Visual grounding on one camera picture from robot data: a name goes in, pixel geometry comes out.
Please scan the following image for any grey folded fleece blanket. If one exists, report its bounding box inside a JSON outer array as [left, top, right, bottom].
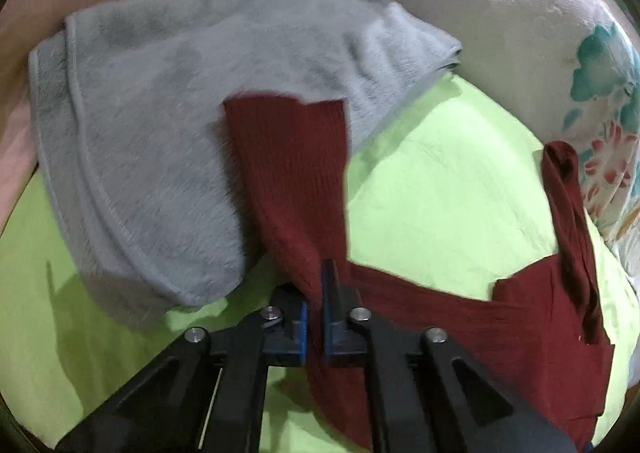
[[28, 0, 461, 329]]

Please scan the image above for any dark red knit hooded sweater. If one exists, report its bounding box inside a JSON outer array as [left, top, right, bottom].
[[224, 80, 614, 449]]

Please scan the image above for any white floral lotus quilt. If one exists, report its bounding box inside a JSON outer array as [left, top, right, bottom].
[[397, 0, 639, 277]]

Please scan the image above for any light green bed sheet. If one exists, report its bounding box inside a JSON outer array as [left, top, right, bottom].
[[0, 74, 629, 451]]

